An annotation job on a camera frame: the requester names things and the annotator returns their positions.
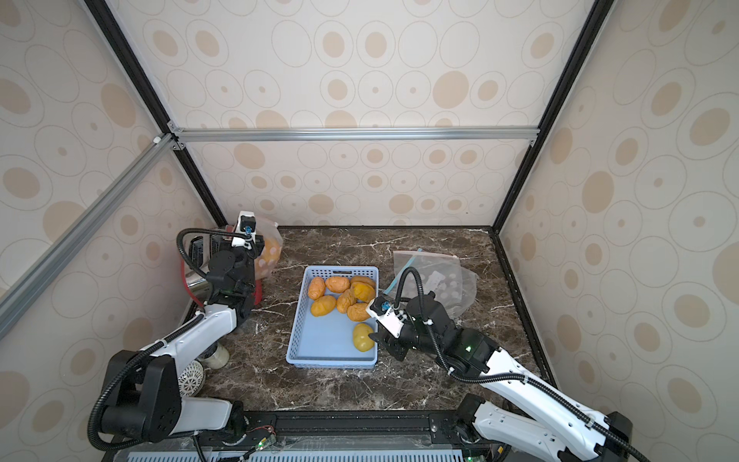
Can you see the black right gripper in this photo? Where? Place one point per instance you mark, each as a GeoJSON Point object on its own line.
{"type": "Point", "coordinates": [390, 339]}

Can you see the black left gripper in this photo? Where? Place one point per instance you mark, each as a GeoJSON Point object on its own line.
{"type": "Point", "coordinates": [224, 246]}

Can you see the clear zipper bag pink strip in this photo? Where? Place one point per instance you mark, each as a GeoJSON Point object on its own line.
{"type": "Point", "coordinates": [268, 229]}

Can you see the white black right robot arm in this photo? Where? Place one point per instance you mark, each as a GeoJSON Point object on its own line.
{"type": "Point", "coordinates": [550, 425]}

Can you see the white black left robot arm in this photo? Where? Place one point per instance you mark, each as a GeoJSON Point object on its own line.
{"type": "Point", "coordinates": [140, 401]}

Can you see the clear zipper bag blue strip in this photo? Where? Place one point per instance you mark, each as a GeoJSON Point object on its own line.
{"type": "Point", "coordinates": [454, 286]}

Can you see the red and chrome toaster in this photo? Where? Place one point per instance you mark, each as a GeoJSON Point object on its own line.
{"type": "Point", "coordinates": [185, 256]}

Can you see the light blue plastic basket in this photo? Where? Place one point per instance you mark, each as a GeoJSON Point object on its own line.
{"type": "Point", "coordinates": [326, 342]}

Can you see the white perforated round object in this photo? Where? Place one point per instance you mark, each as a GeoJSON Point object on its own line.
{"type": "Point", "coordinates": [192, 380]}

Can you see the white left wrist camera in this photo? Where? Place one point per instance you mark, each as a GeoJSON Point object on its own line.
{"type": "Point", "coordinates": [245, 230]}

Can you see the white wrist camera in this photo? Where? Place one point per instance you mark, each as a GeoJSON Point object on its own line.
{"type": "Point", "coordinates": [382, 310]}
{"type": "Point", "coordinates": [245, 230]}

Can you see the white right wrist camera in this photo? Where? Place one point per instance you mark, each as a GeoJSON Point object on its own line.
{"type": "Point", "coordinates": [382, 310]}

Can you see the silver aluminium rail back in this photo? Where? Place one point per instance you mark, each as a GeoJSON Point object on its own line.
{"type": "Point", "coordinates": [372, 134]}

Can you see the silver aluminium rail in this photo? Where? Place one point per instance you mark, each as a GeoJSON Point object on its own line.
{"type": "Point", "coordinates": [372, 134]}
{"type": "Point", "coordinates": [35, 281]}

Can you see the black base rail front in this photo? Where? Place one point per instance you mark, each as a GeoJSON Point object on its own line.
{"type": "Point", "coordinates": [434, 429]}

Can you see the silver aluminium rail left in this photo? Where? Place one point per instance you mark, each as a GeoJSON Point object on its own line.
{"type": "Point", "coordinates": [35, 281]}

